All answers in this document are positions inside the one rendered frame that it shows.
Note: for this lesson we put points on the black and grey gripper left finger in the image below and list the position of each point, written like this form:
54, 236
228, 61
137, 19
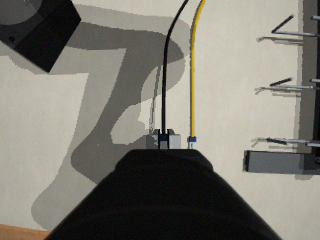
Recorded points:
153, 140

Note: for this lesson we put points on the white network cable plug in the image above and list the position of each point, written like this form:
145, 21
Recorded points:
192, 142

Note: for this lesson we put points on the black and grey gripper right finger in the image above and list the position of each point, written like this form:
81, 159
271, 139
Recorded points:
173, 140

